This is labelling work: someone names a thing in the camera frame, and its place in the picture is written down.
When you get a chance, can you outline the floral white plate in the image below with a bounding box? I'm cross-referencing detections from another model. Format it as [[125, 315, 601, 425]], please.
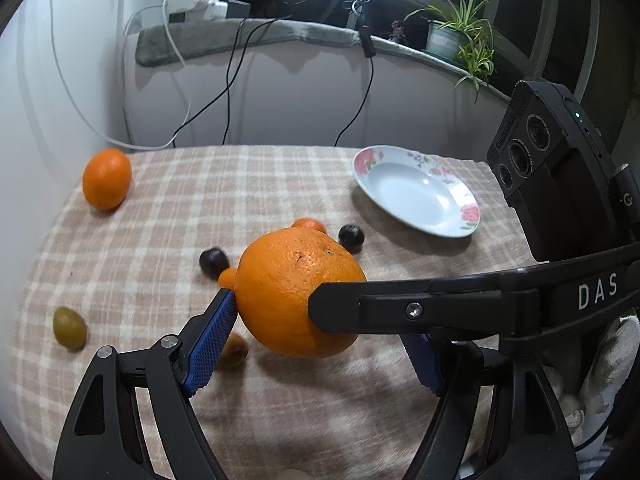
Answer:
[[352, 145, 480, 238]]

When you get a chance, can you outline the dark plum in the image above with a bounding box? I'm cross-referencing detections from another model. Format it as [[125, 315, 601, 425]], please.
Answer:
[[337, 224, 366, 254], [198, 247, 230, 280]]

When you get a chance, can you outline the green kiwi left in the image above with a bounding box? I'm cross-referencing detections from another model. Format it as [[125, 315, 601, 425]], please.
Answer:
[[53, 307, 88, 351]]

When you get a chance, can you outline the potted spider plant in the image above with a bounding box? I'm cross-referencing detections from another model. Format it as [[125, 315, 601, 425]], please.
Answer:
[[404, 0, 495, 100]]

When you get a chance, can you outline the dark plum right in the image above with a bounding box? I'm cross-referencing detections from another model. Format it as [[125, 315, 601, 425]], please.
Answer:
[[337, 224, 366, 254]]

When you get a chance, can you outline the black cable left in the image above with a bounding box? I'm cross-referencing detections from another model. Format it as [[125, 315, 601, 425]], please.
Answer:
[[169, 15, 292, 148]]

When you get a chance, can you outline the small tangerine back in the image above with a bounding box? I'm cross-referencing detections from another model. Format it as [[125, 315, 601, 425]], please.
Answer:
[[291, 218, 326, 233]]

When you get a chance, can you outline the medium orange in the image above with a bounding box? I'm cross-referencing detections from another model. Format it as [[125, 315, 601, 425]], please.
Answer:
[[81, 148, 132, 211]]

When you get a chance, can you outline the black cable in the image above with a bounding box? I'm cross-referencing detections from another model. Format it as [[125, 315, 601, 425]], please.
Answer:
[[332, 24, 378, 149], [169, 15, 292, 148]]

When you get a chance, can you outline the brown kiwi front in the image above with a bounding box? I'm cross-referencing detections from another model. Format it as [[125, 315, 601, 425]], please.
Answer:
[[216, 332, 248, 372]]

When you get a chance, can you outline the grey windowsill mat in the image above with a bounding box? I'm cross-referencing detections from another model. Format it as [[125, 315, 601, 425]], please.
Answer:
[[135, 16, 514, 101]]

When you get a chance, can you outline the white cable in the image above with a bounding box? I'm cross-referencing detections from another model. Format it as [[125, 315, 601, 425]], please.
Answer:
[[48, 0, 194, 153]]

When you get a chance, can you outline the black cable right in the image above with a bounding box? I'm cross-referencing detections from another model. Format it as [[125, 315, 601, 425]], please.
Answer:
[[332, 24, 378, 149]]

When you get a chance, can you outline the small tangerine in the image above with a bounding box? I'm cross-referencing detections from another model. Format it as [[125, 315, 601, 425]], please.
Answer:
[[291, 218, 326, 233], [217, 268, 236, 289]]

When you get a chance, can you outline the pink checked tablecloth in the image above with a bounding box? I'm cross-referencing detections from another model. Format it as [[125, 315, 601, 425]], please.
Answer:
[[8, 145, 551, 480]]

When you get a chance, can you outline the small tangerine front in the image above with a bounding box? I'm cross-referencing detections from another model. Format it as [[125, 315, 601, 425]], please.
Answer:
[[217, 268, 236, 289]]

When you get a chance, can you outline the dark plum left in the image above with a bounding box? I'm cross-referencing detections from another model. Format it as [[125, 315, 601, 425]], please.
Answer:
[[198, 247, 230, 280]]

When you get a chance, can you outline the black power adapter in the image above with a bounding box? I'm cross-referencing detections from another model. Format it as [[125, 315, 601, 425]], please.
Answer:
[[226, 0, 250, 20]]

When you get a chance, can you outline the white power strip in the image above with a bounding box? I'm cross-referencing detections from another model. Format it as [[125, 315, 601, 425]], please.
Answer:
[[163, 0, 228, 21]]

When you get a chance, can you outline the black camera box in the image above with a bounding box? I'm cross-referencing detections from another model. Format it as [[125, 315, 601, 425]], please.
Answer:
[[486, 80, 639, 262]]

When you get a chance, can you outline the large orange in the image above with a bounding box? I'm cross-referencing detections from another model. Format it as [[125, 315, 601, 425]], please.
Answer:
[[233, 226, 366, 359]]

